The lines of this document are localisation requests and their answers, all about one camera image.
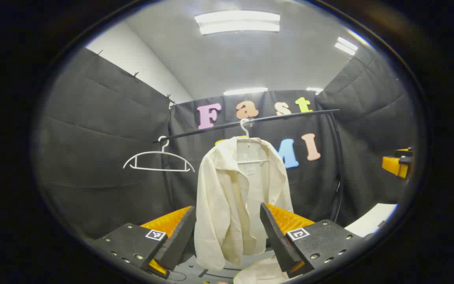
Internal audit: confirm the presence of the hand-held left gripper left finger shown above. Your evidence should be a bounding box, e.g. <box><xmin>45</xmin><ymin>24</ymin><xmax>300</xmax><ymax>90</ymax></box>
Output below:
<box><xmin>93</xmin><ymin>205</ymin><xmax>197</xmax><ymax>280</ymax></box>

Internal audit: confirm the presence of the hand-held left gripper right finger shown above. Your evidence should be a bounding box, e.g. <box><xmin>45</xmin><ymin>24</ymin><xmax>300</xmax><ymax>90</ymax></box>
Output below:
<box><xmin>259</xmin><ymin>202</ymin><xmax>365</xmax><ymax>278</ymax></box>

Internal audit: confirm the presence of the cream long-sleeved shirt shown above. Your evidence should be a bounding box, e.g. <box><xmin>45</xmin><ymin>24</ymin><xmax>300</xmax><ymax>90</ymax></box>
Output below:
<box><xmin>194</xmin><ymin>136</ymin><xmax>294</xmax><ymax>271</ymax></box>

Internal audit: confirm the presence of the white plastic hanger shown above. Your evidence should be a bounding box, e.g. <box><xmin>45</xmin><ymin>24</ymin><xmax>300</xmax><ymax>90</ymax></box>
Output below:
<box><xmin>235</xmin><ymin>118</ymin><xmax>271</xmax><ymax>165</ymax></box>
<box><xmin>123</xmin><ymin>136</ymin><xmax>195</xmax><ymax>173</ymax></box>

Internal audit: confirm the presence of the black metal clothes rack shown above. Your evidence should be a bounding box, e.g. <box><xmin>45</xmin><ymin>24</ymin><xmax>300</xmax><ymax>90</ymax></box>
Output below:
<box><xmin>153</xmin><ymin>109</ymin><xmax>344</xmax><ymax>225</ymax></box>

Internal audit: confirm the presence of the white flat board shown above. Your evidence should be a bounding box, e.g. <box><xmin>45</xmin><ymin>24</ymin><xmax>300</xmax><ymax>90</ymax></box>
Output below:
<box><xmin>344</xmin><ymin>203</ymin><xmax>399</xmax><ymax>238</ymax></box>

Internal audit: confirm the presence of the black backdrop cloth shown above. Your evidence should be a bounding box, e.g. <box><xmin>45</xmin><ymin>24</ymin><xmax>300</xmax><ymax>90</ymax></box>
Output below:
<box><xmin>36</xmin><ymin>45</ymin><xmax>417</xmax><ymax>241</ymax></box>

